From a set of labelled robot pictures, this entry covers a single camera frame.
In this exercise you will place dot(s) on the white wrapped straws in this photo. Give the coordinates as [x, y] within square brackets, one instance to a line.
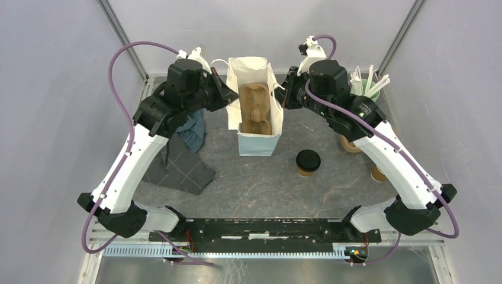
[370, 87]

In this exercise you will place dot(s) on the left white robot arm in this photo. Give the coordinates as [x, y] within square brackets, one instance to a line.
[189, 87]

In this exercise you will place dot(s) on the light blue paper bag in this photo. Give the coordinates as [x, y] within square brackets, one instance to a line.
[252, 69]

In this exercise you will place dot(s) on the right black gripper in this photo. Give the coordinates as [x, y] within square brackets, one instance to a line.
[293, 80]

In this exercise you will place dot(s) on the brown pulp cup carrier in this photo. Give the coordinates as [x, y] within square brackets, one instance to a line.
[255, 109]

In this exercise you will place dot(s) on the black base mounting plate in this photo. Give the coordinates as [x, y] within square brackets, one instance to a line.
[272, 235]

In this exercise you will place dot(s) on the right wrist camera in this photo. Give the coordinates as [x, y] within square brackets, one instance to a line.
[312, 52]

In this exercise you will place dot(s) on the stack of paper cups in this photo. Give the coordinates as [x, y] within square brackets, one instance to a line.
[377, 175]

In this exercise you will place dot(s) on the brown paper coffee cup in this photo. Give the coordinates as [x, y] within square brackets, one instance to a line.
[306, 171]

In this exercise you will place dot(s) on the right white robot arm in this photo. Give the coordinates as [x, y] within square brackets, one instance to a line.
[325, 90]

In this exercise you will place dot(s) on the blue crumpled cloth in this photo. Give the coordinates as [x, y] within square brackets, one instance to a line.
[193, 132]

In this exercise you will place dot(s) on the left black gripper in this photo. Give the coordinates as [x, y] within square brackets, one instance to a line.
[225, 94]

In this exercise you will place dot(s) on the dark grey checked cloth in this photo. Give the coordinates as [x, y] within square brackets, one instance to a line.
[177, 167]

